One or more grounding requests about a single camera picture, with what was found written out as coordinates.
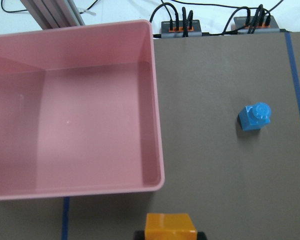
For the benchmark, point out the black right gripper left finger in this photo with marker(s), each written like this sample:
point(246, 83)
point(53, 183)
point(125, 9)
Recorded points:
point(139, 235)

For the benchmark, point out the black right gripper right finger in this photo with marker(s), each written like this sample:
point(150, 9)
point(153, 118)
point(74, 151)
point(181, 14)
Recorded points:
point(201, 235)

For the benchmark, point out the orange block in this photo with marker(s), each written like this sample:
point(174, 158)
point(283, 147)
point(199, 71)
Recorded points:
point(169, 226)

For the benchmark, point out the small blue block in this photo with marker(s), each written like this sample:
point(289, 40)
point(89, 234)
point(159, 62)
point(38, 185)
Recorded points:
point(254, 117)

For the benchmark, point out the pink plastic box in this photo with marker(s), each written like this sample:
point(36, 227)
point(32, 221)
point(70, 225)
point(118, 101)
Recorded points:
point(79, 112)

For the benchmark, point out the grey usb hub left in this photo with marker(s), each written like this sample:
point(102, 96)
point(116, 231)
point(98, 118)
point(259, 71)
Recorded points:
point(167, 32)

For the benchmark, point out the grey usb hub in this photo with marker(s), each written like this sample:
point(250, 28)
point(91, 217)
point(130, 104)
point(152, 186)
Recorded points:
point(267, 24)
point(167, 32)

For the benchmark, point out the grey usb hub right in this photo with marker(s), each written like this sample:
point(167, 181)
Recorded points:
point(267, 24)

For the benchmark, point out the aluminium frame post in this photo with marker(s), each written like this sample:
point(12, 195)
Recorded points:
point(53, 14)

